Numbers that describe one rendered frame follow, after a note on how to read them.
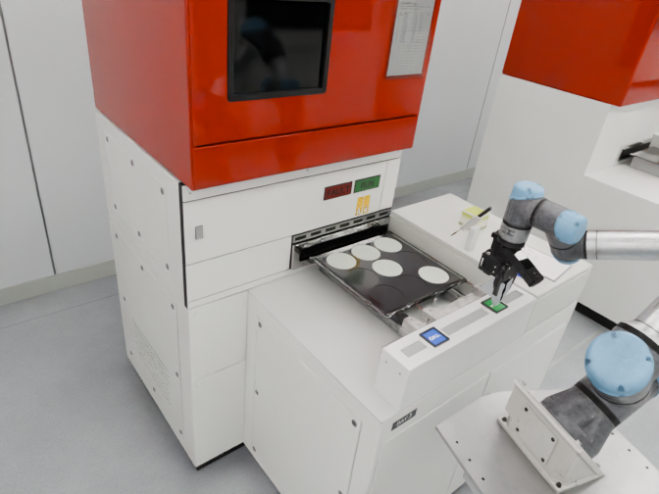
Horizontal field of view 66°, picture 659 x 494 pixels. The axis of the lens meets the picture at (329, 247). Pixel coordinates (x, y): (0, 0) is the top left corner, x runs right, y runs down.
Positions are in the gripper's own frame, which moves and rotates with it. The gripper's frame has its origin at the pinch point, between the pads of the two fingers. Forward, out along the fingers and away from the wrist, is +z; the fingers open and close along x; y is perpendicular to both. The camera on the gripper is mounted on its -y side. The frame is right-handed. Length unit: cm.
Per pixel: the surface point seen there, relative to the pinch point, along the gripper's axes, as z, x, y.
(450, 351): 3.2, 24.5, -3.9
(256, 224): -7, 43, 59
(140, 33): -57, 65, 80
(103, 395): 97, 80, 119
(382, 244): 7.6, -3.3, 48.8
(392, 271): 7.6, 5.7, 34.7
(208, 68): -55, 61, 54
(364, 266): 7.6, 12.1, 41.5
